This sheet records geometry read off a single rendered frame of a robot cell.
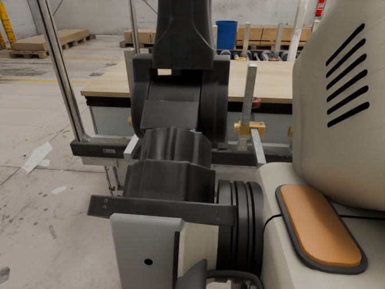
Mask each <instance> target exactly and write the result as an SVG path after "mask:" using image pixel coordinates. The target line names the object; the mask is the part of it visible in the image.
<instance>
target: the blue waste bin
mask: <svg viewBox="0 0 385 289"><path fill-rule="evenodd" d="M237 23H238V25H239V21H238V22H237V21H216V22H215V25H217V49H222V50H225V49H226V50H234V44H235V35H236V31H238V29H237Z"/></svg>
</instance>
